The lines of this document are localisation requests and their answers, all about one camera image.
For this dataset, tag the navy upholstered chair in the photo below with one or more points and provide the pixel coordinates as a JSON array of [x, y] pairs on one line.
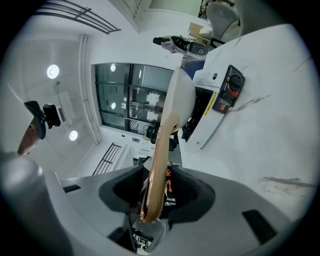
[[195, 65]]

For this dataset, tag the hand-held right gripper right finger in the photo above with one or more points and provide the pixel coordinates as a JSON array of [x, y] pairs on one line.
[[220, 220]]

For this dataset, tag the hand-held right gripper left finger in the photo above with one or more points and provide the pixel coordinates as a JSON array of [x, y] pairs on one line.
[[87, 200]]

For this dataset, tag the white ceiling air conditioner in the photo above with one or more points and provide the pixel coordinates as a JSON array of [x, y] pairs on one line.
[[66, 107]]

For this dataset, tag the round ceiling light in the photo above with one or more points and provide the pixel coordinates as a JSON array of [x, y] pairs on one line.
[[73, 135], [53, 71]]

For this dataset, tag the white induction cooker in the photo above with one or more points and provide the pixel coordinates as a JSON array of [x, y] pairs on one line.
[[207, 117]]

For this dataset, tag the orange backpack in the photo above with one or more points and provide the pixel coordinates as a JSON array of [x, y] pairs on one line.
[[169, 180]]

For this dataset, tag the black office chair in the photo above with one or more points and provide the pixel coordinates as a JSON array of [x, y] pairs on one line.
[[152, 133]]

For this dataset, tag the black framed glass partition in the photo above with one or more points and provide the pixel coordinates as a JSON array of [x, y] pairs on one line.
[[140, 85]]

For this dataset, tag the grey shell chair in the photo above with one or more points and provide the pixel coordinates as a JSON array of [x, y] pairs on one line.
[[221, 17]]

